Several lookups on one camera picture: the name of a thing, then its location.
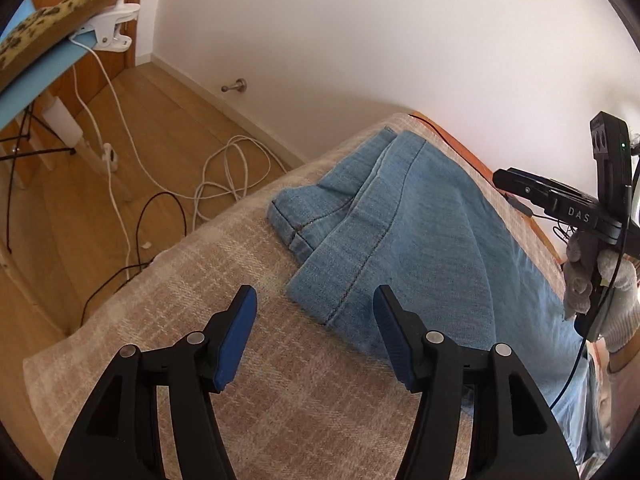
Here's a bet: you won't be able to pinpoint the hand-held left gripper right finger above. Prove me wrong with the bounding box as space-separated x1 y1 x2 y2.
372 285 583 480

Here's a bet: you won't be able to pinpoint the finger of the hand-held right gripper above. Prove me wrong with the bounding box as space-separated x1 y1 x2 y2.
492 167 556 211

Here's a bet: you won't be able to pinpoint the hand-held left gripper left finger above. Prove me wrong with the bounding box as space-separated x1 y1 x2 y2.
52 285 258 480

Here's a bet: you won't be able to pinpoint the light blue denim pants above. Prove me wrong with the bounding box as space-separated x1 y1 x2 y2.
269 129 608 466

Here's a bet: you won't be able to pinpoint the person's right forearm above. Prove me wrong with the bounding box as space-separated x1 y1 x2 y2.
604 347 640 441

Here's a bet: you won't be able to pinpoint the person's right hand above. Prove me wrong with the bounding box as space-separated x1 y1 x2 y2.
563 230 640 353

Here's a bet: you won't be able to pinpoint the orange bed sheet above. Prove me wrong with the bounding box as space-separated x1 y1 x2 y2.
415 112 567 267

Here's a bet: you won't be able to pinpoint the beige plaid blanket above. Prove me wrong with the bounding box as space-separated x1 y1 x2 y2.
22 112 566 480

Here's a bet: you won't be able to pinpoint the light wooden leg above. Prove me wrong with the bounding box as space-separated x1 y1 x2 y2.
44 92 132 203

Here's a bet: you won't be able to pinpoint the wooden door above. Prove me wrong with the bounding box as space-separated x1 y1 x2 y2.
52 0 163 111

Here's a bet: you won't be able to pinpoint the light blue board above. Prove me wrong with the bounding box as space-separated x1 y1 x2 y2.
0 0 96 131

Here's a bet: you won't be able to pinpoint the white clamp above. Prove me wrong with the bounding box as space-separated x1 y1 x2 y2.
69 0 142 53

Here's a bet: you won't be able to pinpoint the leopard print cloth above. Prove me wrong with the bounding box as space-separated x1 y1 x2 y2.
0 0 126 73

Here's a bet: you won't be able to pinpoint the black floor cable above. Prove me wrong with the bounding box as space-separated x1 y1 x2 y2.
81 192 189 327

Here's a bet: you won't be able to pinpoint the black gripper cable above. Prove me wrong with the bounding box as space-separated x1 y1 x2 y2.
549 252 632 410

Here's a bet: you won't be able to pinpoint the white power cable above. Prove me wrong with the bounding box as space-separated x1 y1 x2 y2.
72 40 274 227

